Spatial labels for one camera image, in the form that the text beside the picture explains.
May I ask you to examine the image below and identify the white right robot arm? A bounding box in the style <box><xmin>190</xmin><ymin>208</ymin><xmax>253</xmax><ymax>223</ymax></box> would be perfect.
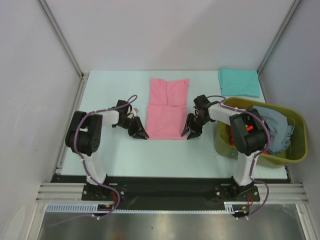
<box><xmin>181</xmin><ymin>94</ymin><xmax>270</xmax><ymax>201</ymax></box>

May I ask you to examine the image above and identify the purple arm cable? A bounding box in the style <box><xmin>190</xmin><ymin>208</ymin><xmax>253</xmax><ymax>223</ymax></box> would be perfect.
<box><xmin>73</xmin><ymin>94</ymin><xmax>138</xmax><ymax>221</ymax></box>
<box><xmin>206</xmin><ymin>95</ymin><xmax>272</xmax><ymax>220</ymax></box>

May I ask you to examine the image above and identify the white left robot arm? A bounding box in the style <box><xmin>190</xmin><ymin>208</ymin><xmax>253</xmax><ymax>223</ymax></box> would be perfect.
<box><xmin>65</xmin><ymin>95</ymin><xmax>149</xmax><ymax>200</ymax></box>

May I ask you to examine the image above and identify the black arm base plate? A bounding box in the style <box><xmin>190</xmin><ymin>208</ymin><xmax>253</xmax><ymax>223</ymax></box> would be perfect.
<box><xmin>49</xmin><ymin>174</ymin><xmax>261</xmax><ymax>211</ymax></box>

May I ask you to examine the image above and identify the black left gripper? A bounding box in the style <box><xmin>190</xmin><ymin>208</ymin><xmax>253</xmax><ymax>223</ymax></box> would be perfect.
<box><xmin>117</xmin><ymin>116</ymin><xmax>149</xmax><ymax>141</ymax></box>

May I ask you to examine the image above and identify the aluminium frame rail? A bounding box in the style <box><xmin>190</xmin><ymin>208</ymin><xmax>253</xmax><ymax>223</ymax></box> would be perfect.
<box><xmin>35</xmin><ymin>183</ymin><xmax>309</xmax><ymax>204</ymax></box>

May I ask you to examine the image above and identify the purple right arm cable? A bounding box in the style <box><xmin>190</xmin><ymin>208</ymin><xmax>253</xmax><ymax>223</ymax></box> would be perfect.
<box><xmin>206</xmin><ymin>95</ymin><xmax>272</xmax><ymax>220</ymax></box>

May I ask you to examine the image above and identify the aluminium corner post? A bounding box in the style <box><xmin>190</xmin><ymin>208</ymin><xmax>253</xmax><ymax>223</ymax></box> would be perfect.
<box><xmin>257</xmin><ymin>0</ymin><xmax>303</xmax><ymax>75</ymax></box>
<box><xmin>36</xmin><ymin>0</ymin><xmax>85</xmax><ymax>79</ymax></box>

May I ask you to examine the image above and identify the right aluminium corner post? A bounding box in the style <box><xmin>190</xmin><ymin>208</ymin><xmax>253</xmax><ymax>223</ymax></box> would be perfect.
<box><xmin>257</xmin><ymin>0</ymin><xmax>303</xmax><ymax>75</ymax></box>

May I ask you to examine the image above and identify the left aluminium corner post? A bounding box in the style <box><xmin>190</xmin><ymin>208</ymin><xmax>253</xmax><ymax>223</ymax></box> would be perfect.
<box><xmin>36</xmin><ymin>0</ymin><xmax>85</xmax><ymax>79</ymax></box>

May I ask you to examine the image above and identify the pink t shirt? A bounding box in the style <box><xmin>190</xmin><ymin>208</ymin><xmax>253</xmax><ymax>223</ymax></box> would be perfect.
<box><xmin>146</xmin><ymin>78</ymin><xmax>190</xmax><ymax>140</ymax></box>

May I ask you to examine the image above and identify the grey slotted cable duct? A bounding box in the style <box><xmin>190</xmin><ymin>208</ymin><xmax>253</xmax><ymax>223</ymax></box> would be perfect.
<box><xmin>46</xmin><ymin>202</ymin><xmax>248</xmax><ymax>215</ymax></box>

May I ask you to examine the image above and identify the orange t shirt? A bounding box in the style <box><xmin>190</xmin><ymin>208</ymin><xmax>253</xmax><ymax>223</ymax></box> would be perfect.
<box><xmin>229</xmin><ymin>107</ymin><xmax>269</xmax><ymax>156</ymax></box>

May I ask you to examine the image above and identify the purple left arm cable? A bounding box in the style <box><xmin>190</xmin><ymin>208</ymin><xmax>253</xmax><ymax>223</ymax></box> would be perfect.
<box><xmin>73</xmin><ymin>94</ymin><xmax>138</xmax><ymax>221</ymax></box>

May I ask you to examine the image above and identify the grey blue t shirt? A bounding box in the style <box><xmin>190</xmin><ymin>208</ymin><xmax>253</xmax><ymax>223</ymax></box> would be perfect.
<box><xmin>253</xmin><ymin>105</ymin><xmax>294</xmax><ymax>156</ymax></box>

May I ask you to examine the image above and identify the olive green plastic basket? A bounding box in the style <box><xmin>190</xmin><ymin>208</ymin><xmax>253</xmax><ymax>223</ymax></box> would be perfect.
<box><xmin>214</xmin><ymin>97</ymin><xmax>308</xmax><ymax>168</ymax></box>

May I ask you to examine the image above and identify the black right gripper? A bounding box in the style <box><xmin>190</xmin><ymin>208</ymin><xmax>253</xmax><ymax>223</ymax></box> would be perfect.
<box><xmin>181</xmin><ymin>113</ymin><xmax>210</xmax><ymax>140</ymax></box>

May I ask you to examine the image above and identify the folded teal t shirt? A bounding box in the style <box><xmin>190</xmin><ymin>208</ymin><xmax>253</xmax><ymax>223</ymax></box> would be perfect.
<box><xmin>218</xmin><ymin>68</ymin><xmax>261</xmax><ymax>98</ymax></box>

